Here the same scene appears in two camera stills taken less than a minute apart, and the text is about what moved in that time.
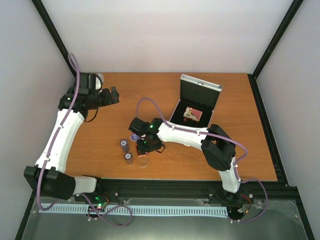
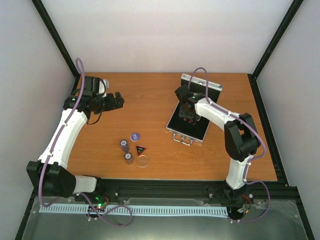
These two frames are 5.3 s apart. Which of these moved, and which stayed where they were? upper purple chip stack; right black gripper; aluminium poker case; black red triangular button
Moved: right black gripper
Stayed: black red triangular button; upper purple chip stack; aluminium poker case
